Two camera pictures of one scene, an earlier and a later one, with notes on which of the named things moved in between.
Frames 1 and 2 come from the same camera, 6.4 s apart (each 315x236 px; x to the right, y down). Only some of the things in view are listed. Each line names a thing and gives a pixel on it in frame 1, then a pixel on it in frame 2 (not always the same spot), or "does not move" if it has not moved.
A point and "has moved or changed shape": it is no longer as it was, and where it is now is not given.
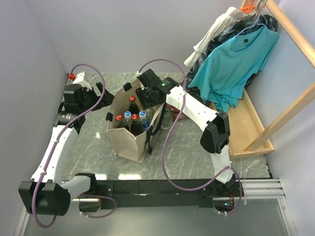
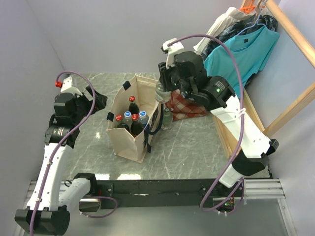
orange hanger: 248,9 does not move
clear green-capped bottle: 149,113 has moved or changed shape
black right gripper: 145,103 → 164,73
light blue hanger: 257,23 does not move
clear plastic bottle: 167,120 does not move
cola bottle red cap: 133,107 does not move
